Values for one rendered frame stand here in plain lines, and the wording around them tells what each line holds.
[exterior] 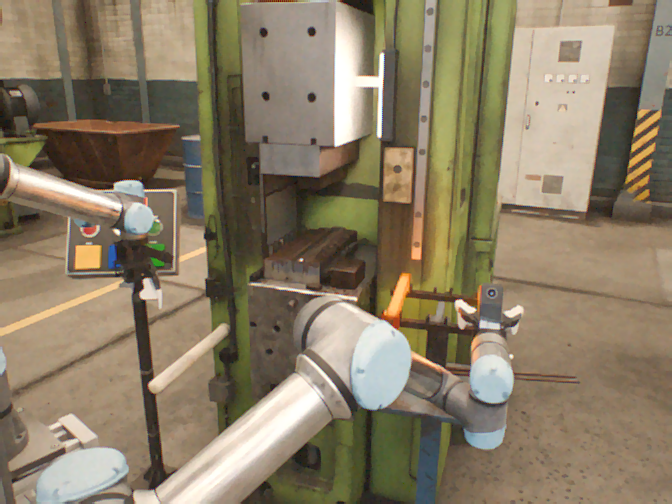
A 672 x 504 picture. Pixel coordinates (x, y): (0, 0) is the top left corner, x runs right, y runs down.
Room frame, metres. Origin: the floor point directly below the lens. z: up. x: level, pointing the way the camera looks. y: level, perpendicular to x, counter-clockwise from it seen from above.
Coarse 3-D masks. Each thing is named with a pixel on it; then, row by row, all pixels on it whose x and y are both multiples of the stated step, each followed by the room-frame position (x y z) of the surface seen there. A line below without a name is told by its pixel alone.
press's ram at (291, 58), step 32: (256, 32) 1.72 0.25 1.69; (288, 32) 1.69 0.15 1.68; (320, 32) 1.66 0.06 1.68; (352, 32) 1.79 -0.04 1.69; (256, 64) 1.72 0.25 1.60; (288, 64) 1.69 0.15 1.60; (320, 64) 1.66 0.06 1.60; (352, 64) 1.79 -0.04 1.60; (256, 96) 1.72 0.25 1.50; (288, 96) 1.69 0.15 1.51; (320, 96) 1.66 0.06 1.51; (352, 96) 1.80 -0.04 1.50; (256, 128) 1.72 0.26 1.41; (288, 128) 1.69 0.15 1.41; (320, 128) 1.66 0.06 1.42; (352, 128) 1.80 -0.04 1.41
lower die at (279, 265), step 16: (304, 240) 1.92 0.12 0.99; (352, 240) 2.00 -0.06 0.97; (272, 256) 1.76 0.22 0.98; (288, 256) 1.73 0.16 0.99; (320, 256) 1.73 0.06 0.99; (336, 256) 1.82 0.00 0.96; (272, 272) 1.71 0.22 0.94; (288, 272) 1.69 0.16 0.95; (304, 272) 1.67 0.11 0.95; (320, 272) 1.67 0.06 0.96
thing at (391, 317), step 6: (402, 276) 1.61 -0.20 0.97; (408, 276) 1.61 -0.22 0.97; (402, 282) 1.56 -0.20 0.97; (408, 282) 1.58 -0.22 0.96; (396, 288) 1.51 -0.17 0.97; (402, 288) 1.51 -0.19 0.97; (396, 294) 1.46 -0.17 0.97; (402, 294) 1.46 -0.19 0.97; (396, 300) 1.42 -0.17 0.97; (402, 300) 1.43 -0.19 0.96; (390, 306) 1.37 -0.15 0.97; (396, 306) 1.37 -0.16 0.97; (390, 312) 1.33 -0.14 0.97; (396, 312) 1.33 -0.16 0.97; (384, 318) 1.27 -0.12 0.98; (390, 318) 1.27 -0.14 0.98; (396, 318) 1.29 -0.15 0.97; (390, 324) 1.24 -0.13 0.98; (396, 324) 1.28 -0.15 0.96
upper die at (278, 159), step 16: (272, 144) 1.71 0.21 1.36; (352, 144) 1.98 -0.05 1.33; (272, 160) 1.71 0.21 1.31; (288, 160) 1.69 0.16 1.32; (304, 160) 1.67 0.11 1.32; (320, 160) 1.66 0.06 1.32; (336, 160) 1.81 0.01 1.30; (352, 160) 1.98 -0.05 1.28; (304, 176) 1.68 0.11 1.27; (320, 176) 1.66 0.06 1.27
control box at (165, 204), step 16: (160, 192) 1.78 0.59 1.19; (176, 192) 1.79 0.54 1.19; (160, 208) 1.75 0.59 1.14; (176, 208) 1.77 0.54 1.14; (160, 224) 1.73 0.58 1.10; (176, 224) 1.75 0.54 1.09; (80, 240) 1.68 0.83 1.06; (96, 240) 1.68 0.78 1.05; (112, 240) 1.69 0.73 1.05; (160, 240) 1.70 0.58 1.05; (176, 240) 1.72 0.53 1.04; (176, 256) 1.70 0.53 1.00; (80, 272) 1.62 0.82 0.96; (96, 272) 1.63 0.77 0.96; (112, 272) 1.63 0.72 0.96; (160, 272) 1.65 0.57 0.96; (176, 272) 1.68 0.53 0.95
